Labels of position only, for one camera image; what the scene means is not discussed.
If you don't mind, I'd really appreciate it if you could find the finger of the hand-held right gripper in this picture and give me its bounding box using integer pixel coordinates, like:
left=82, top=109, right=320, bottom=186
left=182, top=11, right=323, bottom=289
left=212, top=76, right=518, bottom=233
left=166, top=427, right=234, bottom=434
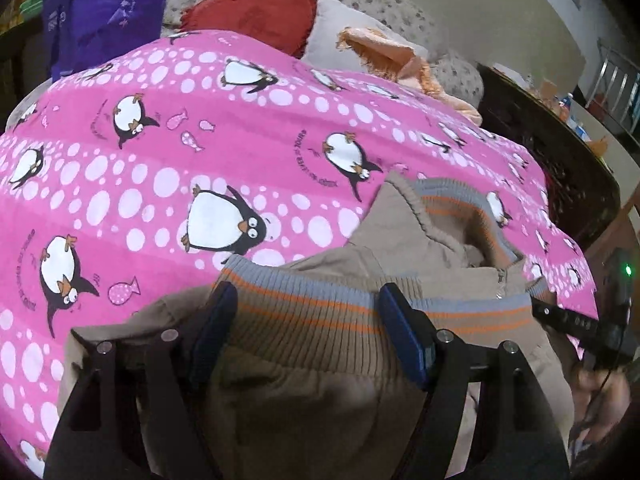
left=531, top=297, right=601, bottom=348

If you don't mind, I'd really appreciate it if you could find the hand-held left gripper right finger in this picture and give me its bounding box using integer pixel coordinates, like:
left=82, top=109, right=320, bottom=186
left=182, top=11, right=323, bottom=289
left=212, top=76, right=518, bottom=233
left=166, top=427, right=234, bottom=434
left=378, top=284, right=572, bottom=480

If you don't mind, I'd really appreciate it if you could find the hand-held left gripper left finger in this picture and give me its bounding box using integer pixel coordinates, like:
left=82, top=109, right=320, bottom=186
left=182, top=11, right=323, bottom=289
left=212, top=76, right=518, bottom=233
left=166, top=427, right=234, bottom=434
left=44, top=281, right=239, bottom=480

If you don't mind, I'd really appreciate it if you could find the beige zip jacket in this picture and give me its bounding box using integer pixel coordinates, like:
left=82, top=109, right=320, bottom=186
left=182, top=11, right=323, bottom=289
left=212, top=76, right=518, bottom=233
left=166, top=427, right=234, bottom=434
left=57, top=170, right=576, bottom=480

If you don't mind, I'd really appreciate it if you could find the person's right hand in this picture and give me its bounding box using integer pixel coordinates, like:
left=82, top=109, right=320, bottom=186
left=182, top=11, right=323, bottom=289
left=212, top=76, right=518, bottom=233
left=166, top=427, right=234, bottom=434
left=570, top=360, right=632, bottom=458

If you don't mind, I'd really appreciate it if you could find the brown wooden chair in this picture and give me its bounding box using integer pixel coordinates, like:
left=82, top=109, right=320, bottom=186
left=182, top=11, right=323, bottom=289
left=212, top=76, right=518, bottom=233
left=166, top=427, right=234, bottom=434
left=582, top=200, right=640, bottom=291

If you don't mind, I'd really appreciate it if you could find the dark carved wooden cabinet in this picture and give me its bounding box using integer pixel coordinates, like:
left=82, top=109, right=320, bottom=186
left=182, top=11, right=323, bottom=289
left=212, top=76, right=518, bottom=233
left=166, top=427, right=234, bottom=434
left=475, top=62, right=621, bottom=261

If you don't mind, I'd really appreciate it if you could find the pink penguin print blanket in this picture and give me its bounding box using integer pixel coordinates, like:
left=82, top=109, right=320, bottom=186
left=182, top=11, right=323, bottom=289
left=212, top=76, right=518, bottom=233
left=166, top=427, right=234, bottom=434
left=0, top=29, right=601, bottom=480

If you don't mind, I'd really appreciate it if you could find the metal railing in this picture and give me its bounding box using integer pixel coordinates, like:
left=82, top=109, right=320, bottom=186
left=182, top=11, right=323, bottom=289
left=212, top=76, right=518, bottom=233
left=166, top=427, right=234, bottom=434
left=585, top=39, right=640, bottom=136

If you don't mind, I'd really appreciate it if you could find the orange fringed scarf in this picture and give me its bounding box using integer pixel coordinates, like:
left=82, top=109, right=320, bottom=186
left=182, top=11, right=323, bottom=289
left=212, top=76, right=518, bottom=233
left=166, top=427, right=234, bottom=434
left=336, top=26, right=483, bottom=126

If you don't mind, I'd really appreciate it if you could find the white pillow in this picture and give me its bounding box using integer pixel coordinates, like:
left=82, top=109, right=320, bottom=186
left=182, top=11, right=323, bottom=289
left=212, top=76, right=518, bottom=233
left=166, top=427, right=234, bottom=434
left=302, top=0, right=431, bottom=73

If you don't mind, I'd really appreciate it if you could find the red heart-shaped pillow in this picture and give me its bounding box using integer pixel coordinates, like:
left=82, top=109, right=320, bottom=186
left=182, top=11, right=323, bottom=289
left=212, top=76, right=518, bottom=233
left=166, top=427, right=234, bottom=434
left=177, top=0, right=318, bottom=58

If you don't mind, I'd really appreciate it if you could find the purple shopping bag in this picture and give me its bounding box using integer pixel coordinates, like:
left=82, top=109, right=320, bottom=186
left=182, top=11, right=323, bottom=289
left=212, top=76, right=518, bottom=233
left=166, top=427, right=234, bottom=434
left=41, top=0, right=180, bottom=83

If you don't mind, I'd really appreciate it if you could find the green plastic crate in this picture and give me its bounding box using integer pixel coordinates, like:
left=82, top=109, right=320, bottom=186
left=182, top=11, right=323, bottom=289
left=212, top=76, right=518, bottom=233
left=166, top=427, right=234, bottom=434
left=0, top=0, right=46, bottom=31

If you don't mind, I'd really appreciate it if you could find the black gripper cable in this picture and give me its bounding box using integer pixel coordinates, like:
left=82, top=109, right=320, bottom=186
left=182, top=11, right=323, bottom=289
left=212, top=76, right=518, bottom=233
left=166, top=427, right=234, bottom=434
left=570, top=300, right=632, bottom=456

